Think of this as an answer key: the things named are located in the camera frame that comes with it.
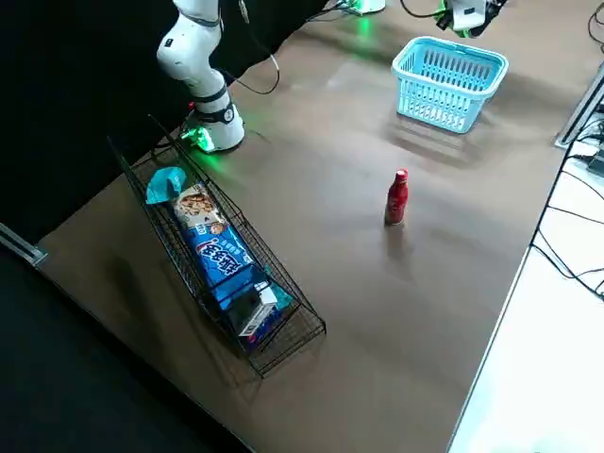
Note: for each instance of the green snack packet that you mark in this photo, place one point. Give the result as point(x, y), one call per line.
point(441, 19)

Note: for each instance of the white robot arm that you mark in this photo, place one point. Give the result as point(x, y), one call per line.
point(368, 5)
point(189, 61)

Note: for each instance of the teal snack packet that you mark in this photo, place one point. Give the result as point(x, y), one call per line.
point(162, 186)
point(280, 295)

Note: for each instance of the dark blue white snack box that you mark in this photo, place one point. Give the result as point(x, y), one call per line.
point(250, 321)

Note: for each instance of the light blue plastic basket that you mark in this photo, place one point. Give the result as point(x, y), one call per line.
point(495, 75)

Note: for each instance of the blue cookie packet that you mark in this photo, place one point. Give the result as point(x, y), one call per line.
point(222, 255)

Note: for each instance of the aluminium frame post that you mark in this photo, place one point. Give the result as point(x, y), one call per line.
point(580, 108)
point(23, 247)

